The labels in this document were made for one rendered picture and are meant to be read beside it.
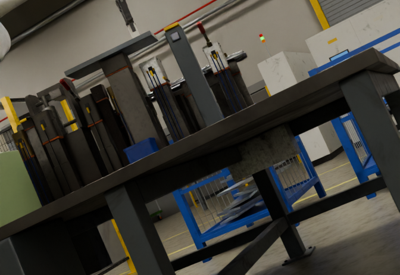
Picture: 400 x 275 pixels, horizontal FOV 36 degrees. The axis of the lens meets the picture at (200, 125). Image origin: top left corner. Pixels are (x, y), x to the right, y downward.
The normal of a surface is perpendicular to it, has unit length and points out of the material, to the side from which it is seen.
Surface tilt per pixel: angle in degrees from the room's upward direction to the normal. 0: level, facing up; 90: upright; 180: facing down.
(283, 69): 90
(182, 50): 90
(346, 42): 90
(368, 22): 90
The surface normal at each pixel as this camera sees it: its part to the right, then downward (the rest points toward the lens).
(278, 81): -0.39, 0.09
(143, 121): -0.13, -0.04
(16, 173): 0.87, -0.42
